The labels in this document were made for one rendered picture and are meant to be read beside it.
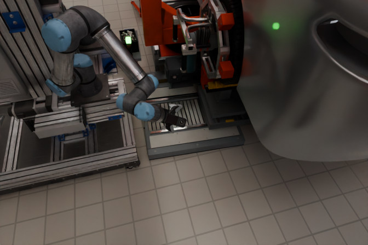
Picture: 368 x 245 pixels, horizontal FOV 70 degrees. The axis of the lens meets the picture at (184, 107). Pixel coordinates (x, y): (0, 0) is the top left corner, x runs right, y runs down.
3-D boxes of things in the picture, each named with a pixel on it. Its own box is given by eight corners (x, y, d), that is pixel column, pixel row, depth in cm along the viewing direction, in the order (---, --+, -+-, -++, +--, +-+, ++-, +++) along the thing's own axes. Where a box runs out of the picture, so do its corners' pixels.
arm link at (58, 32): (81, 86, 149) (92, 21, 104) (61, 103, 141) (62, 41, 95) (65, 72, 148) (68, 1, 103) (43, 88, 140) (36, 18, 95)
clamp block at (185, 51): (196, 54, 169) (197, 47, 165) (182, 55, 168) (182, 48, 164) (194, 49, 173) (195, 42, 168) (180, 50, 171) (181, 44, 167)
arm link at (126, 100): (132, 96, 127) (150, 104, 123) (116, 111, 121) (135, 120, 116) (128, 83, 121) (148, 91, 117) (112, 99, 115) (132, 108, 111)
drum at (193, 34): (218, 53, 189) (220, 36, 178) (189, 56, 186) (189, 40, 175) (213, 41, 198) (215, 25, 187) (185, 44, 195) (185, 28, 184)
